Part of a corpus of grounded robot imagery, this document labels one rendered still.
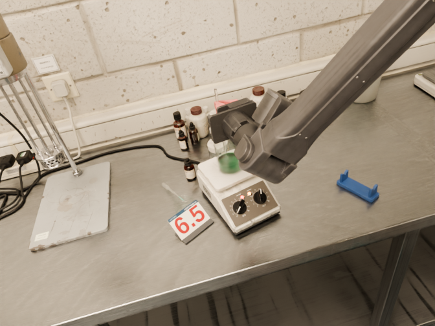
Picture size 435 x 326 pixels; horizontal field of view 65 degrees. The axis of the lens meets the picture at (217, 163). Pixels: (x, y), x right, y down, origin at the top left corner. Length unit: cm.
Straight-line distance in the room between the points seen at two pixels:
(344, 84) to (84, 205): 76
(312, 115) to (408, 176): 54
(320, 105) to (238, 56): 76
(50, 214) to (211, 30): 73
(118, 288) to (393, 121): 92
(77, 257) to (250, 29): 85
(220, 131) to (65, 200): 55
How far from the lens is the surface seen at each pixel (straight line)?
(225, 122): 66
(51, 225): 101
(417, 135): 114
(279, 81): 125
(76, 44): 116
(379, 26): 46
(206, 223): 84
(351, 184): 91
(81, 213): 99
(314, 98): 48
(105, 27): 113
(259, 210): 81
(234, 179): 81
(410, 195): 93
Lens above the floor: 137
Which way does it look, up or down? 38 degrees down
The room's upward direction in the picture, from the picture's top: 11 degrees counter-clockwise
